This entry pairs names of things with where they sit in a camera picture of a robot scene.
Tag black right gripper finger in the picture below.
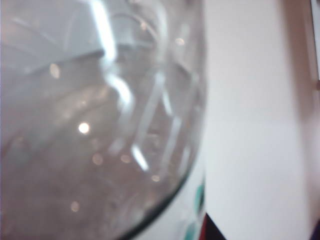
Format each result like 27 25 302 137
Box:
204 212 228 240

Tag clear water bottle red label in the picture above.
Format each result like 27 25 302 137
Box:
0 0 210 240

